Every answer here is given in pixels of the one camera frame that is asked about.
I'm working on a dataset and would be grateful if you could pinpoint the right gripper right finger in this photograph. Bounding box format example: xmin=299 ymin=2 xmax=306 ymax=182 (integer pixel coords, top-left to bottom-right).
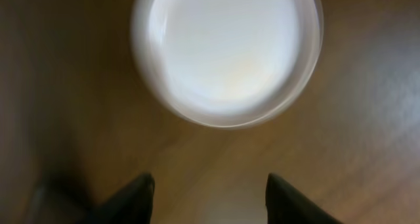
xmin=265 ymin=173 xmax=341 ymax=224

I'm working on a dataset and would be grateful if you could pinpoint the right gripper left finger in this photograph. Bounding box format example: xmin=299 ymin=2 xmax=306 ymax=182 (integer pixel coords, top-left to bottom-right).
xmin=77 ymin=173 xmax=155 ymax=224

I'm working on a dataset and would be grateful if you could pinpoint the white plate top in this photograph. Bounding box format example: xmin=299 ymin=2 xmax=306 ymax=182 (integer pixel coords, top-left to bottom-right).
xmin=131 ymin=0 xmax=324 ymax=128

